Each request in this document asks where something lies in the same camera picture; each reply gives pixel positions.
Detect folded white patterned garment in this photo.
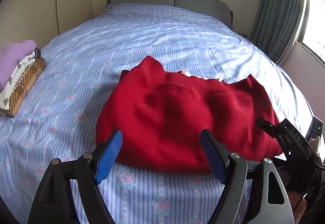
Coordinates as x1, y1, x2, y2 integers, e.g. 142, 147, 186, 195
1, 48, 41, 111

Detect teal curtain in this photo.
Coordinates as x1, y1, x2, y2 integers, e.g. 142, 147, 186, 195
249, 0, 307, 63

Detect folded brown checked garment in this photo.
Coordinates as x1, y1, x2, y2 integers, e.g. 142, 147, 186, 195
1, 57, 46, 118

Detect blue floral bed sheet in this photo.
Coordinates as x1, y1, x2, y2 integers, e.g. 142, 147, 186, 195
1, 4, 313, 223

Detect folded lilac garment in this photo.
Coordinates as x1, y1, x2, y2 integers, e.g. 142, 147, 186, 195
0, 40, 37, 90

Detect red sweater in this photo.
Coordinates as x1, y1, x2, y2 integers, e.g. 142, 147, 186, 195
96, 57, 282, 174

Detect window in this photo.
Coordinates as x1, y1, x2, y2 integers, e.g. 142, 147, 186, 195
298, 0, 324, 65

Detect beige closet doors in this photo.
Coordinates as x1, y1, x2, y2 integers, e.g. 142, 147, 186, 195
1, 0, 91, 48

